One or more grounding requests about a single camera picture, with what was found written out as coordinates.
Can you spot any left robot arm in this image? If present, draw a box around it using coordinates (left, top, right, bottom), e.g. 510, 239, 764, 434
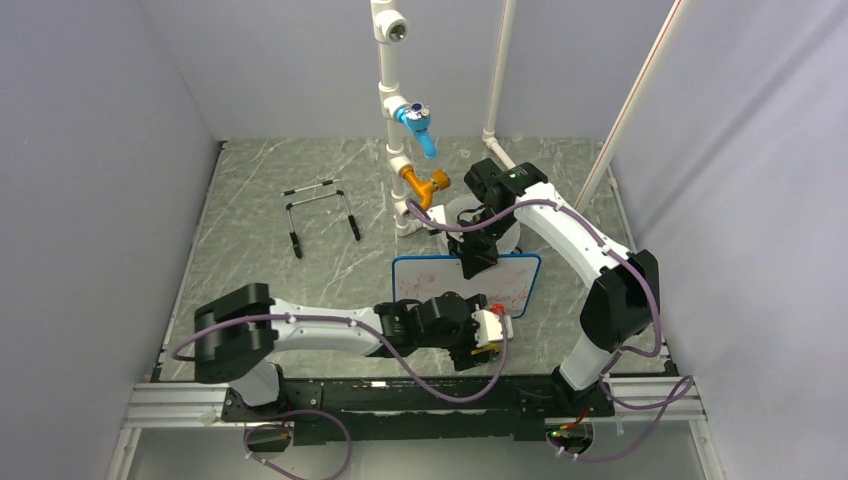
187, 283, 513, 420

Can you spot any blue framed whiteboard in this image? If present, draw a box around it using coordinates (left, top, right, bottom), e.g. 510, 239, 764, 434
391, 254, 541, 318

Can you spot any orange plastic tap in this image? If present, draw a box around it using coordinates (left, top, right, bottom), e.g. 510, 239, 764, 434
398, 165, 451, 210

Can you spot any black wire whiteboard stand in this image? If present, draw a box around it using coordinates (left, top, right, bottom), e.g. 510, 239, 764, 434
280, 178, 362, 259

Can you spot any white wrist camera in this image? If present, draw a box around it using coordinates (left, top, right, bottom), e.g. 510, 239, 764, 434
426, 204, 449, 230
471, 304, 514, 348

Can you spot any blue plastic tap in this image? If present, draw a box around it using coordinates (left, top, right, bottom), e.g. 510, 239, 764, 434
394, 102, 438, 159

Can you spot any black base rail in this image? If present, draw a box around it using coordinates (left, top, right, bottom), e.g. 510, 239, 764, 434
221, 374, 614, 446

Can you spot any white PVC pipe frame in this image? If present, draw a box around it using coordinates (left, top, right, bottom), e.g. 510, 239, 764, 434
369, 0, 690, 240

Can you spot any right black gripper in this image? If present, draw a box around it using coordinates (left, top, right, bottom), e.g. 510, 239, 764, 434
447, 207, 517, 279

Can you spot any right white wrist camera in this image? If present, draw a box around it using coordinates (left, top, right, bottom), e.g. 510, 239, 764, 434
426, 204, 449, 230

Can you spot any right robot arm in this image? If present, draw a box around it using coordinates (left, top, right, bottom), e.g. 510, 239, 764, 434
447, 158, 660, 415

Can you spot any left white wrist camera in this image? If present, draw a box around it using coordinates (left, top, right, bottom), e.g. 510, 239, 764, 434
471, 304, 514, 348

